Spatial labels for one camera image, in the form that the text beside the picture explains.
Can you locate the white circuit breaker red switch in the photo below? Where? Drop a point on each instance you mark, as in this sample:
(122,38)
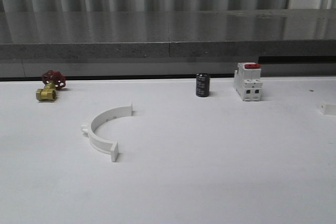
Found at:
(247,81)

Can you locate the grey stone countertop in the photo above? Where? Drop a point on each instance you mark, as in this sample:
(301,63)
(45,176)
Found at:
(227,35)

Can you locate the brass valve red handwheel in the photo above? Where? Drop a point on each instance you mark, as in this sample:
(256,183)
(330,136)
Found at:
(53,81)

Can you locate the white half pipe clamp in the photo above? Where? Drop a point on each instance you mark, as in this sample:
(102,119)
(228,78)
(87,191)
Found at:
(101,144)
(327,108)

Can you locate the black cylindrical capacitor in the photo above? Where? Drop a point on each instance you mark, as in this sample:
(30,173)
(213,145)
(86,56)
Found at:
(202,84)

